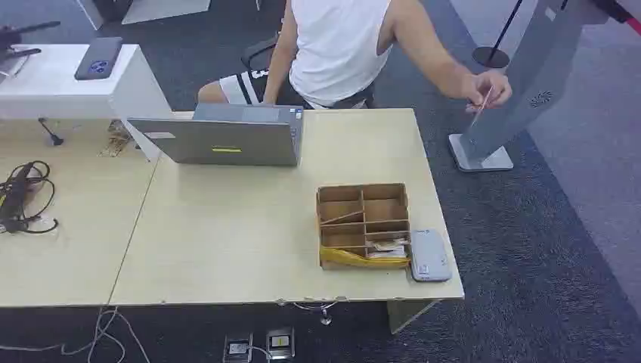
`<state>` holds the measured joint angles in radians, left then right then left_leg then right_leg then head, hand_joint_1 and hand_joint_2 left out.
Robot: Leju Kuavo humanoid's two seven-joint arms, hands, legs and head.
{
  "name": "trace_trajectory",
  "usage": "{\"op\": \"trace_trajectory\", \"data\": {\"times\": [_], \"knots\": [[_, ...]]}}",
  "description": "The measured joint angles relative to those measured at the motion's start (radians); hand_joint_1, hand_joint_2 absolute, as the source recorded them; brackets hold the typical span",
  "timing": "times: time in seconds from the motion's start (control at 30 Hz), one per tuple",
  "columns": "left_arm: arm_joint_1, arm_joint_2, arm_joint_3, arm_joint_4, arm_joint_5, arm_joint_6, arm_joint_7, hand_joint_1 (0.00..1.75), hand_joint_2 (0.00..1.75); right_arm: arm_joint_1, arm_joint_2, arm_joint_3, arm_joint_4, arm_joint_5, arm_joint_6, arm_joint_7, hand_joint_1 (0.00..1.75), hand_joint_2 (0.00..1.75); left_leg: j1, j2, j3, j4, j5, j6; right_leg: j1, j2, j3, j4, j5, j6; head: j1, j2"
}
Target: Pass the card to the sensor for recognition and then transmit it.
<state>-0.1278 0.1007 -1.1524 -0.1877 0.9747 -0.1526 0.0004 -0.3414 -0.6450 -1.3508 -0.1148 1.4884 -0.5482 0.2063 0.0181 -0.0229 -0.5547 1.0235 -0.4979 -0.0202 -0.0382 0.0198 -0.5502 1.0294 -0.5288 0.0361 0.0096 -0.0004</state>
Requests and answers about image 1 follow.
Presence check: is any black office chair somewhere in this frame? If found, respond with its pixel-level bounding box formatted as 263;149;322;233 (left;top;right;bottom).
240;33;280;72

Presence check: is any grey card reader device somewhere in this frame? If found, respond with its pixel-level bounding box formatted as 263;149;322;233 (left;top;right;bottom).
409;228;453;283

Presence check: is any white floor cable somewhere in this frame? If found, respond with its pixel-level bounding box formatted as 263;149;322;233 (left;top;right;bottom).
0;306;151;363

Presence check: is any black desk grommet stick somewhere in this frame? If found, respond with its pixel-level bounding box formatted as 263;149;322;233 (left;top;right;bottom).
38;117;65;147

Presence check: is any thin white card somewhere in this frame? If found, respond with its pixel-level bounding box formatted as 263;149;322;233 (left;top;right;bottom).
469;85;496;129

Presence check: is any yellow strip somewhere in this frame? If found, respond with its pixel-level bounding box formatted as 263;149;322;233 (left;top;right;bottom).
320;246;412;270

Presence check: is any black stanchion post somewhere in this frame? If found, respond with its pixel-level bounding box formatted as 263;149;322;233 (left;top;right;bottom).
471;0;525;70

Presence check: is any black cable bundle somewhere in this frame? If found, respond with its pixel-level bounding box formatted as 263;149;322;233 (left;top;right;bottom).
0;160;60;235

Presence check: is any floor power socket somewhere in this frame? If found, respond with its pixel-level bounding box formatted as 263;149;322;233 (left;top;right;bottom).
265;327;296;361
222;334;254;363

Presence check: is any person's left hand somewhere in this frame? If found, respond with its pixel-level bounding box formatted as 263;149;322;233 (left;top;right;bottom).
465;69;513;113

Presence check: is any stack of cards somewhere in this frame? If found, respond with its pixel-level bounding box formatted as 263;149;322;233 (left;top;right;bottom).
364;238;412;259

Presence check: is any white cabinet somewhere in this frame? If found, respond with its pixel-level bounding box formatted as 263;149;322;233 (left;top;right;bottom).
0;43;174;163

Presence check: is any grey kiosk stand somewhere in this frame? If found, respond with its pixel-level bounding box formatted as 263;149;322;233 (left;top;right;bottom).
447;0;609;173

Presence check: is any dark smartphone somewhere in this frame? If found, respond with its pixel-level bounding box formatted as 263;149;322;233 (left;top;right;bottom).
74;36;124;82

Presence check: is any grey laptop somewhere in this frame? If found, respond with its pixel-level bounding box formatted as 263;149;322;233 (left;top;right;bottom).
127;102;305;168

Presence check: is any rubber band pile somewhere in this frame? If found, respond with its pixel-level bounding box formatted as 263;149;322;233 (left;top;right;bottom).
98;120;134;158

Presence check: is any wooden card box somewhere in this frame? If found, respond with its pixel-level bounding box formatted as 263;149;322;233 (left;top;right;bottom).
315;182;413;271

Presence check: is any person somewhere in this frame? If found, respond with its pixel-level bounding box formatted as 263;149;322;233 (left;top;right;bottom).
197;0;513;112

